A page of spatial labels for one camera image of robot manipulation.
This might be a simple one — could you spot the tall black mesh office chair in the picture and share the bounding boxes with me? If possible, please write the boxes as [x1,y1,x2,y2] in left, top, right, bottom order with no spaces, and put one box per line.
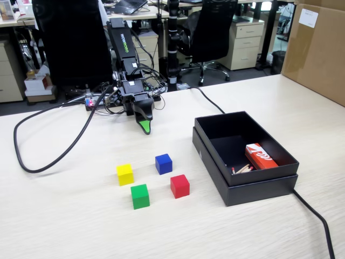
[31,0,114,87]

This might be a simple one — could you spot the open black cardboard box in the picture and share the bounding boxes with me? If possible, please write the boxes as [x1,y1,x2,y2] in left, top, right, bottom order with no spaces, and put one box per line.
[194,110,300,187]

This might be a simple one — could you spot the black trash bin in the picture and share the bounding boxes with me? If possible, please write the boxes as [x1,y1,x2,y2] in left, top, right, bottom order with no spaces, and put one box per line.
[271,50,287,76]

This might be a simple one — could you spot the blue cube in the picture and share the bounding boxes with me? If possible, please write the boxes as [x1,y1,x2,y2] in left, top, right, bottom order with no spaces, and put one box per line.
[155,153,174,175]

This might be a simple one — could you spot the large brown cardboard box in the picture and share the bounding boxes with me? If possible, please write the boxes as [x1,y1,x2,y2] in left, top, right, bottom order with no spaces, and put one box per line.
[280,0,345,107]

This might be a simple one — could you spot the red cube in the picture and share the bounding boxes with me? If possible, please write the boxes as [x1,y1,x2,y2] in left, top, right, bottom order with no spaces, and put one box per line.
[170,174,190,200]

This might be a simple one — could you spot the black power cable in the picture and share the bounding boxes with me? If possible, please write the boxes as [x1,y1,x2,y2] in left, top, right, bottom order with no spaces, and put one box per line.
[185,86,336,259]

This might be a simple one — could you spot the green cube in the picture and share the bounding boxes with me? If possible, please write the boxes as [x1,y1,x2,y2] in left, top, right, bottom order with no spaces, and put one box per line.
[130,183,150,210]

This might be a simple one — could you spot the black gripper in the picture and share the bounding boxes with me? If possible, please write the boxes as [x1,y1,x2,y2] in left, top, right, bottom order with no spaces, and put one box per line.
[120,91,155,135]

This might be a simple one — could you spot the yellow cube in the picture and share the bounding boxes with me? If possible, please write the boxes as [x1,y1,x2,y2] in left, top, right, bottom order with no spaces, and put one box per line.
[116,163,135,187]

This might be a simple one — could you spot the framed photo stand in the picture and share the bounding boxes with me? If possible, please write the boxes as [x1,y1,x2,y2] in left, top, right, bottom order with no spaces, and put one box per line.
[0,0,16,22]

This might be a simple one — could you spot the orange white matchbox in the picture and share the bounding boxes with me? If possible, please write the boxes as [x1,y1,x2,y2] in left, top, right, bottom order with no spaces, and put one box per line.
[244,142,279,171]

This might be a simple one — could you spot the thick black camera cable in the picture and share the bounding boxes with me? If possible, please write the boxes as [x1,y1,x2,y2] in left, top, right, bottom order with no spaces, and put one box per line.
[13,86,113,174]

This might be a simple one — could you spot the beige drawer cabinet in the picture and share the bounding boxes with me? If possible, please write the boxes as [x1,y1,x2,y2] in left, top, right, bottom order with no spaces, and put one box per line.
[220,20,265,71]
[132,33,160,75]
[0,40,26,104]

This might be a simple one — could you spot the light wood office desk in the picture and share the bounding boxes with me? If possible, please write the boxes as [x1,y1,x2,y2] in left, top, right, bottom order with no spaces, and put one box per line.
[0,4,170,28]

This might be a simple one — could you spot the white carton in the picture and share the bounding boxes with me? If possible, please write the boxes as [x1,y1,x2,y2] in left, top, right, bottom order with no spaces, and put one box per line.
[24,73,54,97]

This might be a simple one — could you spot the controller circuit board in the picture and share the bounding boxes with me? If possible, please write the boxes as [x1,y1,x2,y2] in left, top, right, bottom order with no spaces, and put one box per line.
[85,93,122,112]

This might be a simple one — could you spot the black laptop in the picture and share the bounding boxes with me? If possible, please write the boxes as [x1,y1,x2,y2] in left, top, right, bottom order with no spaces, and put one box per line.
[112,0,148,15]

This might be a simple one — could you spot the black pole white bands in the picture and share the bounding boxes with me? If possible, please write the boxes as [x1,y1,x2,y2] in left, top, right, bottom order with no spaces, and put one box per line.
[166,0,181,92]

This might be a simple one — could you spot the black office chair chrome base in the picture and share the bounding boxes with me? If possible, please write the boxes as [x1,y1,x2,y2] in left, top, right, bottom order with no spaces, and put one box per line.
[179,0,239,86]

